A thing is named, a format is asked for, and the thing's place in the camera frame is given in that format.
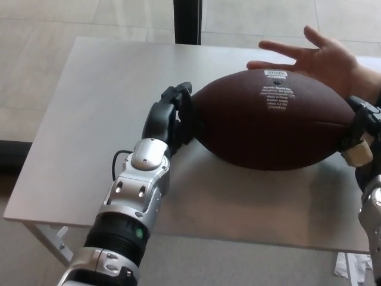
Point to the robot left silver arm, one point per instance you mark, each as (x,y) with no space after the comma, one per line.
(131,190)

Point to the brown junior football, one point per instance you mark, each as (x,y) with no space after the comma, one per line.
(253,128)

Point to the crumpled white paper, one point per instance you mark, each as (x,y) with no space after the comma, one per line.
(357,268)

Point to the black vertical post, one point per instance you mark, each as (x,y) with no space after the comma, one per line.
(186,21)

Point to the person's bare hand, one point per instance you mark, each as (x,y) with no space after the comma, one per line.
(333,65)

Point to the robot left black hand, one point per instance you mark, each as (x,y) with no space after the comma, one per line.
(159,122)

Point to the person's forearm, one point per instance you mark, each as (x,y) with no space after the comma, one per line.
(372,80)

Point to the white metal table frame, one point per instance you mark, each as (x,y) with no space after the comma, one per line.
(59,241)

